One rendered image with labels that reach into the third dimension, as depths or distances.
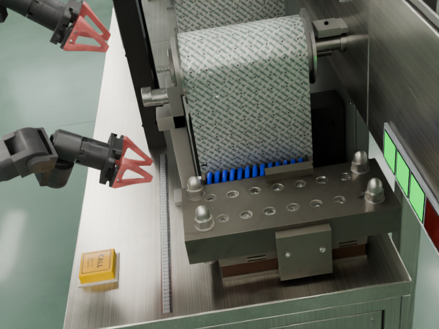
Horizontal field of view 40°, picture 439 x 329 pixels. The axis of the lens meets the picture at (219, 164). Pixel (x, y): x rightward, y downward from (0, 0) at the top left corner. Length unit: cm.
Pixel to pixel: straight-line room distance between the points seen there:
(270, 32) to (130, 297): 58
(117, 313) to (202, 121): 40
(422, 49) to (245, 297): 58
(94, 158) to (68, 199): 189
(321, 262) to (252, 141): 28
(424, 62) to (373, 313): 57
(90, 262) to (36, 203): 189
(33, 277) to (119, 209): 134
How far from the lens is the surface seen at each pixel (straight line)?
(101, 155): 120
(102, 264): 126
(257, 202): 115
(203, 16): 134
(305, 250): 112
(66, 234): 288
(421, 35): 83
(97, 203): 146
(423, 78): 83
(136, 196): 144
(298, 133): 122
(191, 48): 113
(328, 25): 119
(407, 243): 169
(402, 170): 95
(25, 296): 266
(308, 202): 114
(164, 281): 121
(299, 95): 118
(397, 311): 124
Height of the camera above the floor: 175
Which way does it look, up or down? 35 degrees down
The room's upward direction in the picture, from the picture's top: 9 degrees counter-clockwise
